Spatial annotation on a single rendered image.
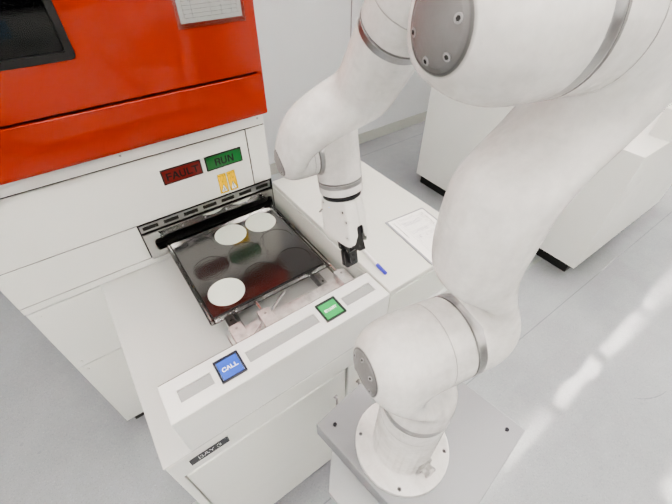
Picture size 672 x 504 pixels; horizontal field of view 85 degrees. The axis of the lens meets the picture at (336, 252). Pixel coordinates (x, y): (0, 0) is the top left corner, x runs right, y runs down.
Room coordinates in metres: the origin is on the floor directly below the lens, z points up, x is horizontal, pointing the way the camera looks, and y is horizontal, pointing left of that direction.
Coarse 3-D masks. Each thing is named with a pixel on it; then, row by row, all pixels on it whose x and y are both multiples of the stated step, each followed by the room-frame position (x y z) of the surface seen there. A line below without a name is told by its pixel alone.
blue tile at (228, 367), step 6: (234, 354) 0.42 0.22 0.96; (222, 360) 0.41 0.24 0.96; (228, 360) 0.41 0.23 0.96; (234, 360) 0.41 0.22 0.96; (216, 366) 0.39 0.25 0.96; (222, 366) 0.39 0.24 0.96; (228, 366) 0.39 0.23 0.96; (234, 366) 0.39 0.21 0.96; (240, 366) 0.39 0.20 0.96; (222, 372) 0.38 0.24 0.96; (228, 372) 0.38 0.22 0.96; (234, 372) 0.38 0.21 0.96
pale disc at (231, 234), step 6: (222, 228) 0.92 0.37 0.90; (228, 228) 0.92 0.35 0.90; (234, 228) 0.92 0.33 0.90; (240, 228) 0.92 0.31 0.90; (216, 234) 0.89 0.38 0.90; (222, 234) 0.89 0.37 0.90; (228, 234) 0.89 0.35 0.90; (234, 234) 0.89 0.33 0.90; (240, 234) 0.89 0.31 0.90; (216, 240) 0.86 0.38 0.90; (222, 240) 0.86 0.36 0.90; (228, 240) 0.86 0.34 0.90; (234, 240) 0.86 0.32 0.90; (240, 240) 0.86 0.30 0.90
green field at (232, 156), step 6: (234, 150) 1.04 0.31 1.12; (216, 156) 1.00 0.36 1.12; (222, 156) 1.01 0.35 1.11; (228, 156) 1.02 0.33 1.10; (234, 156) 1.03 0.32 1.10; (240, 156) 1.05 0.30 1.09; (210, 162) 0.99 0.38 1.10; (216, 162) 1.00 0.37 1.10; (222, 162) 1.01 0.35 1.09; (228, 162) 1.02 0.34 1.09; (210, 168) 0.99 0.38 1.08
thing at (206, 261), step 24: (192, 240) 0.86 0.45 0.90; (264, 240) 0.86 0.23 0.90; (288, 240) 0.86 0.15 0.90; (192, 264) 0.76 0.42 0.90; (216, 264) 0.76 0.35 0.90; (240, 264) 0.76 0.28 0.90; (264, 264) 0.76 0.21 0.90; (288, 264) 0.76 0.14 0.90; (312, 264) 0.76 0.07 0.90; (264, 288) 0.66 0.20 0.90; (216, 312) 0.58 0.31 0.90
